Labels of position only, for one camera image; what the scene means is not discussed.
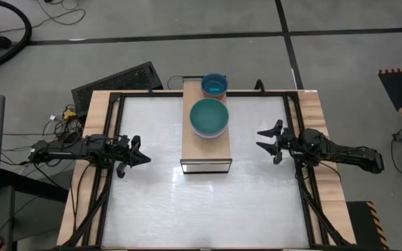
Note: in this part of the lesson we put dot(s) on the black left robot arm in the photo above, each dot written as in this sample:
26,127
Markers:
72,150

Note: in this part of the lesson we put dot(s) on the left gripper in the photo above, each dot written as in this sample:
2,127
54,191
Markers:
126,153

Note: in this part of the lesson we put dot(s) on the blue translucent small bowl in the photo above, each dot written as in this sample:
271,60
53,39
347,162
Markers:
215,85

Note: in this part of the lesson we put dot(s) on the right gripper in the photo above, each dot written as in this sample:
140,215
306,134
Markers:
286,143

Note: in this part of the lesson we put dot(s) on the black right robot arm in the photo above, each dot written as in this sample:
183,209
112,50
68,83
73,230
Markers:
340,155

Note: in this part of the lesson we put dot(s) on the dark green large bowl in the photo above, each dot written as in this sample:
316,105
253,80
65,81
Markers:
209,116

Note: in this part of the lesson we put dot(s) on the black aluminium table frame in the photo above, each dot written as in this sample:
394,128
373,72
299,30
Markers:
152,93

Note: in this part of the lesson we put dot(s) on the red translucent small bowl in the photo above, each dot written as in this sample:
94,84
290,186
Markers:
206,96

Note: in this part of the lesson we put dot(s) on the wooden box platform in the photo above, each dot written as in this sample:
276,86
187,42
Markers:
206,150

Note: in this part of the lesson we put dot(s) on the dark grey desk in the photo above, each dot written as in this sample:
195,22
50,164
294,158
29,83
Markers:
33,184

